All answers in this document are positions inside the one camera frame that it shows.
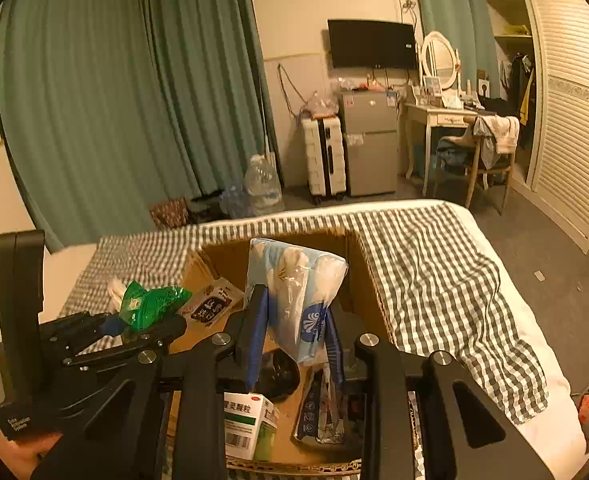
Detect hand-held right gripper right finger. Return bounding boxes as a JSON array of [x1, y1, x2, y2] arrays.
[[323, 305, 555, 480]]

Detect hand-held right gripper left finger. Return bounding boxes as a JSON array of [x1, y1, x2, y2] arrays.
[[32, 284, 271, 480]]

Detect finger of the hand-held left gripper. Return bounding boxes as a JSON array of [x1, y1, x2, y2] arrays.
[[39, 310, 128, 357], [62, 314, 188, 368]]

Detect green snack packet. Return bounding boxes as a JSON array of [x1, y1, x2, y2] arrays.
[[119, 280, 192, 333]]

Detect white blue tissue pack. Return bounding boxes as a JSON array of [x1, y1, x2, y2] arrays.
[[243, 237, 349, 367]]

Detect brown cardboard box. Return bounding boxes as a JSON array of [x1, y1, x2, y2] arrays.
[[167, 230, 420, 476]]

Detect person's left hand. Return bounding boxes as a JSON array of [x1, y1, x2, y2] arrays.
[[0, 431, 65, 480]]

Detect black round object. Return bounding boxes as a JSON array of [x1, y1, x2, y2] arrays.
[[260, 351, 301, 402]]

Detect black white snack packet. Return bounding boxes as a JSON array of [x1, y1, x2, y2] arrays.
[[178, 280, 244, 328]]

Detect green white medicine box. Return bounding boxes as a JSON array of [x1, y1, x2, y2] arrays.
[[223, 391, 281, 462]]

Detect brown patterned bag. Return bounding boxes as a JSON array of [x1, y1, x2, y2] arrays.
[[149, 198, 191, 232]]

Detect grey white checked cloth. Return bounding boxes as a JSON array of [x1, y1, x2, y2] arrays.
[[59, 205, 550, 426]]

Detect black bag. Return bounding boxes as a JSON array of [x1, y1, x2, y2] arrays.
[[189, 195, 225, 223]]

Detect crumpled clear plastic bottles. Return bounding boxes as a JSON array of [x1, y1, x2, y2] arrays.
[[219, 180, 250, 218]]

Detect large clear water jug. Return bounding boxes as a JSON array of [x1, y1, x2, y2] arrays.
[[244, 155, 284, 216]]

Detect white suitcase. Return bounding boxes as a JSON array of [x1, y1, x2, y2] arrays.
[[302, 117, 348, 206]]

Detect grey mini fridge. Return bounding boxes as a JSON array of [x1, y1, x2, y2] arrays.
[[339, 89, 399, 197]]

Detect wooden chair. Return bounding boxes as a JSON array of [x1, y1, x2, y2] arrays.
[[437, 115, 520, 211]]

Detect green curtain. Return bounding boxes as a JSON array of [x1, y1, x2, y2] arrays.
[[409, 0, 500, 106], [0, 0, 280, 253]]

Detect clear plastic bag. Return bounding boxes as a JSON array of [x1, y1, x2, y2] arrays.
[[299, 90, 340, 121]]

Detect white dressing table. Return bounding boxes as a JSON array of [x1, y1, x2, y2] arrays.
[[402, 95, 480, 198]]

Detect pale crumpled clothes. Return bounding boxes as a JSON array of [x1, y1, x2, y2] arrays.
[[475, 115, 520, 168]]

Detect black television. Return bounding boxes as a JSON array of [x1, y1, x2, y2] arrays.
[[327, 19, 418, 71]]

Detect white oval mirror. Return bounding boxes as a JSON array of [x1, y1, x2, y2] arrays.
[[419, 31, 463, 93]]

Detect hanging dark clothes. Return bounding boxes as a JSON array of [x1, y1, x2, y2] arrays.
[[507, 52, 535, 126]]

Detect white louvered wardrobe door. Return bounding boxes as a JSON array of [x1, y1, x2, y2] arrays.
[[522, 0, 589, 253]]

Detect black wall cable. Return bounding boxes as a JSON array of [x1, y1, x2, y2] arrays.
[[277, 62, 308, 121]]

